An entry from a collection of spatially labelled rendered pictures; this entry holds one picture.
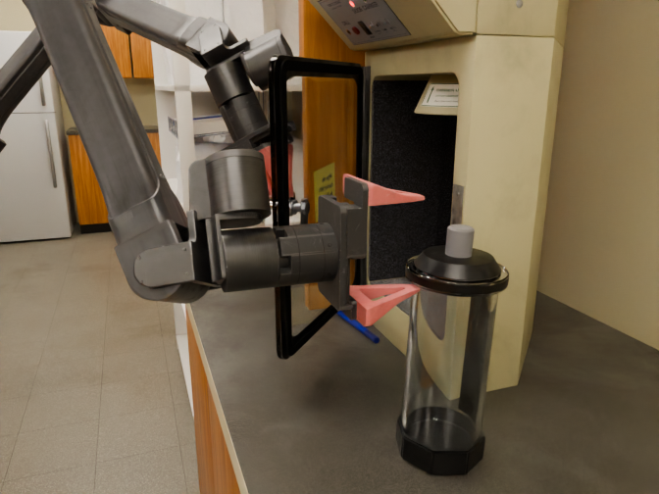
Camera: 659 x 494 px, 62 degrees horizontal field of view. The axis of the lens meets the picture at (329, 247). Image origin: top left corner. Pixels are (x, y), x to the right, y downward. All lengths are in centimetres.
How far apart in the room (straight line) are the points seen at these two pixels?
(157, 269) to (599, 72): 89
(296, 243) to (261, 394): 35
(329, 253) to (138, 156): 20
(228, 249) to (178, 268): 5
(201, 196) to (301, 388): 38
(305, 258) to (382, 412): 32
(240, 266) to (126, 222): 12
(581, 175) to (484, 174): 48
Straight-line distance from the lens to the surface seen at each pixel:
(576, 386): 89
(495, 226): 74
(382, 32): 82
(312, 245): 50
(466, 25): 69
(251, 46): 84
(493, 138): 71
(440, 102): 80
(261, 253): 49
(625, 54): 112
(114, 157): 56
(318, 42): 100
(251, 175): 51
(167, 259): 50
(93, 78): 61
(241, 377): 85
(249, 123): 79
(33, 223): 565
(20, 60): 121
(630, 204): 110
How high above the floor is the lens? 135
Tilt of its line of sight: 16 degrees down
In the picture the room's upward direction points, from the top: straight up
